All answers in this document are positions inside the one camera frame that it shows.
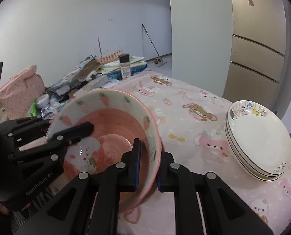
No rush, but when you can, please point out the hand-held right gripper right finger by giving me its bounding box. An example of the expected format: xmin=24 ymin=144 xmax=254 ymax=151
xmin=156 ymin=151 xmax=274 ymax=235

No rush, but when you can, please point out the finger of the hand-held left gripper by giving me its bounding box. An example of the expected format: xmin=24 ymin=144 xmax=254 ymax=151
xmin=1 ymin=117 xmax=52 ymax=139
xmin=8 ymin=122 xmax=95 ymax=162

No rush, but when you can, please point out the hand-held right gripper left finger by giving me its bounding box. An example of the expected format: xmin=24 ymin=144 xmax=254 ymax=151
xmin=14 ymin=138 xmax=142 ymax=235

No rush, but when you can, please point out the pink carrot print bowl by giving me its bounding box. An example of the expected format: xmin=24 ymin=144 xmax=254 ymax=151
xmin=45 ymin=89 xmax=163 ymax=217

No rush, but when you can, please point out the pink bag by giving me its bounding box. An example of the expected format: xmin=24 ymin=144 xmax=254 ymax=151
xmin=0 ymin=65 xmax=46 ymax=121

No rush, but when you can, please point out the grey striped clothing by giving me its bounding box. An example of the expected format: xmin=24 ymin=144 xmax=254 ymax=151
xmin=12 ymin=192 xmax=54 ymax=227

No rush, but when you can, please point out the pile of books and clutter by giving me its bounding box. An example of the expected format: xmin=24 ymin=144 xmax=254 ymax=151
xmin=25 ymin=53 xmax=148 ymax=118

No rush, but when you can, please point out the pink printed blanket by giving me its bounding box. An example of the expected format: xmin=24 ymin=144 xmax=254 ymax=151
xmin=116 ymin=70 xmax=291 ymax=235

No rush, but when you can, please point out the spice bottle with black cap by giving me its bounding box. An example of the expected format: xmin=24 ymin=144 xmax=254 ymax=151
xmin=118 ymin=53 xmax=131 ymax=80

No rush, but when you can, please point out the mop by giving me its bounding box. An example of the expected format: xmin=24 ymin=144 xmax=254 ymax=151
xmin=142 ymin=24 xmax=168 ymax=68

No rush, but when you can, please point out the beige refrigerator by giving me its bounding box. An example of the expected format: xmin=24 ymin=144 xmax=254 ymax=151
xmin=222 ymin=0 xmax=287 ymax=114

